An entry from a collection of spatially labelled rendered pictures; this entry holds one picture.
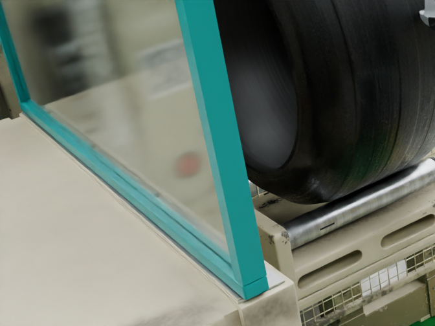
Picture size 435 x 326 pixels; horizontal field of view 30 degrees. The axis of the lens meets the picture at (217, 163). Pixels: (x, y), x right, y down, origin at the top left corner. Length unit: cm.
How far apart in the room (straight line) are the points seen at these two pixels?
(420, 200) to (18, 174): 83
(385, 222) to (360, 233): 5
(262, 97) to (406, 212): 40
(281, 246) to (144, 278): 68
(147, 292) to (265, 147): 102
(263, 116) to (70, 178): 88
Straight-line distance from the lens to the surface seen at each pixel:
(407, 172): 144
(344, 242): 137
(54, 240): 68
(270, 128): 161
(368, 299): 218
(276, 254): 126
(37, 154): 87
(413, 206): 145
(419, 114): 125
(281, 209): 162
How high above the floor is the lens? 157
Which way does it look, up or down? 24 degrees down
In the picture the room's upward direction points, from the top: 12 degrees counter-clockwise
